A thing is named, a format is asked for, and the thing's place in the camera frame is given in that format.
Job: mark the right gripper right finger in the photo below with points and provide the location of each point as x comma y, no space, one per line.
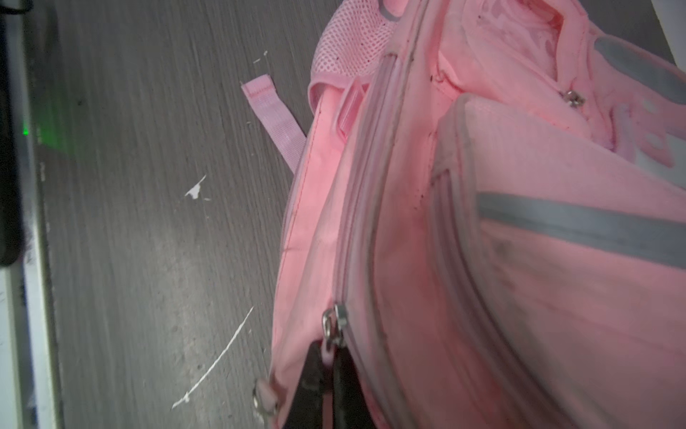
350,410

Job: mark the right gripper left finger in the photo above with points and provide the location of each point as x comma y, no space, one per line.
306,410

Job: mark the pink student backpack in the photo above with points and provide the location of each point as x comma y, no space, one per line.
488,212

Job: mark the aluminium front rail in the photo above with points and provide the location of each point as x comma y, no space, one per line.
30,385

